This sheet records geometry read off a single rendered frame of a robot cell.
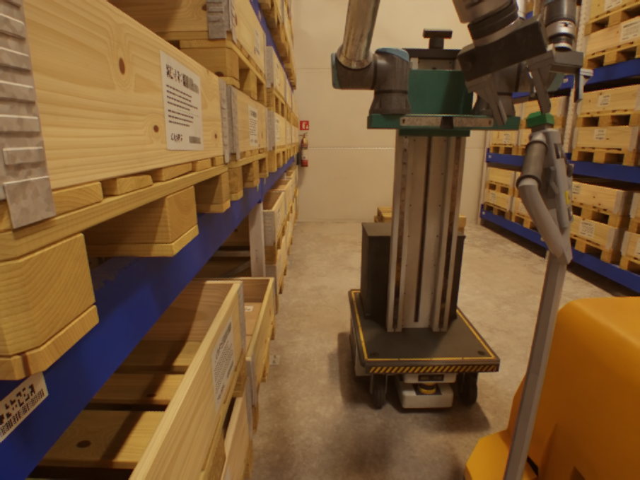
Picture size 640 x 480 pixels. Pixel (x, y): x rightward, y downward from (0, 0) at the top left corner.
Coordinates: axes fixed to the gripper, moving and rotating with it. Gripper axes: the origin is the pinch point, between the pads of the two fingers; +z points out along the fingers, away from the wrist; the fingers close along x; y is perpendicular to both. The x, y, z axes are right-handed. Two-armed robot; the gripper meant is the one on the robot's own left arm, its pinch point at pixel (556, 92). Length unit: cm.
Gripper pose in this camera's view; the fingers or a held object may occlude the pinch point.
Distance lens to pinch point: 137.7
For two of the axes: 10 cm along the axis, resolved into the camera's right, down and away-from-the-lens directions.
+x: 9.8, 1.5, -1.3
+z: -1.7, 9.8, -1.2
